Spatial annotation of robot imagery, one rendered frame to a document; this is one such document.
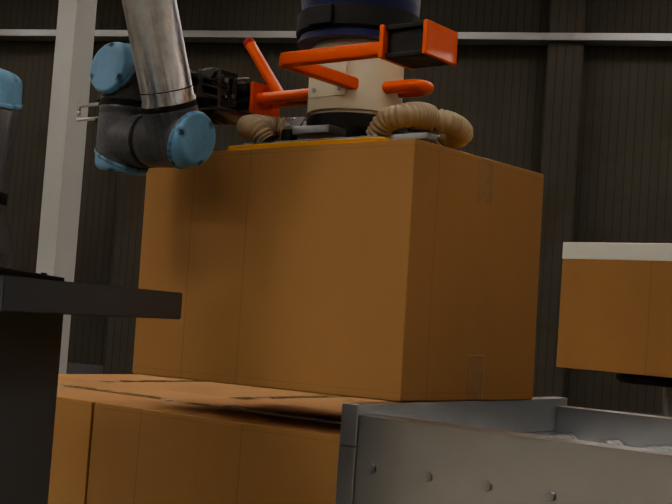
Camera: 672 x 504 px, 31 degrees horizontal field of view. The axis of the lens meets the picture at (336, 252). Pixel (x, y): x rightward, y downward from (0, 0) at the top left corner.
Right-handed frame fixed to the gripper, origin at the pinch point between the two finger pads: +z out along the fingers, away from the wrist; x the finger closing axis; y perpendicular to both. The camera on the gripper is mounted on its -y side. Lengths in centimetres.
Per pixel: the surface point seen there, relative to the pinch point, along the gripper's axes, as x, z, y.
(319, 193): -20.0, -21.2, 36.5
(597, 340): -45, 177, 1
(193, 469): -67, -21, 13
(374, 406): -52, -32, 56
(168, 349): -47, -20, 4
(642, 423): -55, 29, 73
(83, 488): -74, -21, -13
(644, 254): -18, 175, 16
